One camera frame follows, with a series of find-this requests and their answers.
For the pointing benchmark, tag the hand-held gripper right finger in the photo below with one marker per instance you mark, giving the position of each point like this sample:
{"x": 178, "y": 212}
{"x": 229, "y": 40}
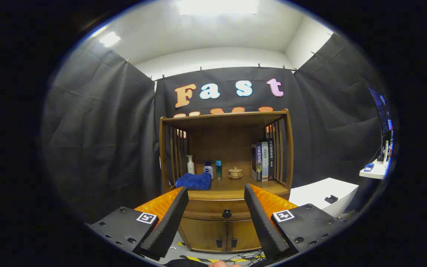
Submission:
{"x": 263, "y": 222}

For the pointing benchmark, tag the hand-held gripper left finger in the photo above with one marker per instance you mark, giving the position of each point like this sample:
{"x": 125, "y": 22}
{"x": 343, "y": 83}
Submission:
{"x": 169, "y": 222}

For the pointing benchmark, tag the wooden drawer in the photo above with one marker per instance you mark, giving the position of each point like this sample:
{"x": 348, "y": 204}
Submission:
{"x": 206, "y": 208}

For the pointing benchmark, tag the wooden cabinet door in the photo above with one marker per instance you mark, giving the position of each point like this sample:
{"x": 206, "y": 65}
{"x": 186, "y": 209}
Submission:
{"x": 202, "y": 233}
{"x": 243, "y": 233}

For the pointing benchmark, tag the wooden countertop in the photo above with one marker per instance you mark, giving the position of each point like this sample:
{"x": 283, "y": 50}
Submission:
{"x": 235, "y": 186}

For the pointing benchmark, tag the wooden cabinet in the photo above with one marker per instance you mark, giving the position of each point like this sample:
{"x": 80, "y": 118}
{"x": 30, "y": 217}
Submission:
{"x": 228, "y": 120}

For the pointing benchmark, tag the yellow black hazard tape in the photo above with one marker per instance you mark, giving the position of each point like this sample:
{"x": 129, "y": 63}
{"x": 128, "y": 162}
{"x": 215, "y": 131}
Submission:
{"x": 198, "y": 258}

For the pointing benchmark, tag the blue towel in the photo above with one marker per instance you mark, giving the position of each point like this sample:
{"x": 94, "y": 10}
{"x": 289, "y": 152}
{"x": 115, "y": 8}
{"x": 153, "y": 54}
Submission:
{"x": 193, "y": 181}

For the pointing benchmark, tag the beige lidded teacup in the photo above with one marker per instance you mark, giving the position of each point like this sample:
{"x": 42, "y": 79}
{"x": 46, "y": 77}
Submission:
{"x": 235, "y": 172}

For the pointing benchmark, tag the white pump bottle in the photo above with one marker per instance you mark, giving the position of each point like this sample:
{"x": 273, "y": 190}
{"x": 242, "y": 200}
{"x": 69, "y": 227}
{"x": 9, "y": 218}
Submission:
{"x": 190, "y": 167}

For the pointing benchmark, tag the dark book blue spine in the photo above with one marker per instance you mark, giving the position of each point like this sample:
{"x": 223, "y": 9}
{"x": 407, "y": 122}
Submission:
{"x": 257, "y": 163}

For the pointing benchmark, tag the white box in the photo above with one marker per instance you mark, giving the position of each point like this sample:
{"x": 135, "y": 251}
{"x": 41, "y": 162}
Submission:
{"x": 315, "y": 192}

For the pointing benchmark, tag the pale blue book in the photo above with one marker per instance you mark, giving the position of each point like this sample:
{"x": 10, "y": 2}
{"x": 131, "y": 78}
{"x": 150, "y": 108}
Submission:
{"x": 265, "y": 161}

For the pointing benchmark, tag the black book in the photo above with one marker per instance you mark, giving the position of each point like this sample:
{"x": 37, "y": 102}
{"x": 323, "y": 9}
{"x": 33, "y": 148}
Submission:
{"x": 271, "y": 159}

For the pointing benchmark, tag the white bottle blue cap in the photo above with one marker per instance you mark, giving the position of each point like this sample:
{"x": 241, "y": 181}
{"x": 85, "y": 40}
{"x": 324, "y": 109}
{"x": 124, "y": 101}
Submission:
{"x": 208, "y": 172}

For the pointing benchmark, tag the teal slim bottle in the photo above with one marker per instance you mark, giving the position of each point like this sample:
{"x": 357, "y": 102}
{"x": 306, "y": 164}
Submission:
{"x": 218, "y": 170}

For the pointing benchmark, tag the small black clip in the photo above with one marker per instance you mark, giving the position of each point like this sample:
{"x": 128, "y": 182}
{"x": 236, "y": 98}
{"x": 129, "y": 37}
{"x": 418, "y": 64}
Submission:
{"x": 331, "y": 199}

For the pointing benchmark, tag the black backdrop cloth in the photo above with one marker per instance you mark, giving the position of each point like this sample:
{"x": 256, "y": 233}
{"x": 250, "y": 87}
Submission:
{"x": 98, "y": 129}

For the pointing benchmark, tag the small blue object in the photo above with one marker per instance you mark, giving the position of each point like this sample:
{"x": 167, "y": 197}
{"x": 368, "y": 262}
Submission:
{"x": 368, "y": 167}

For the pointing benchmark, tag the ceiling light panel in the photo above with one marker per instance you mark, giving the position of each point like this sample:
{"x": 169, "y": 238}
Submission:
{"x": 109, "y": 39}

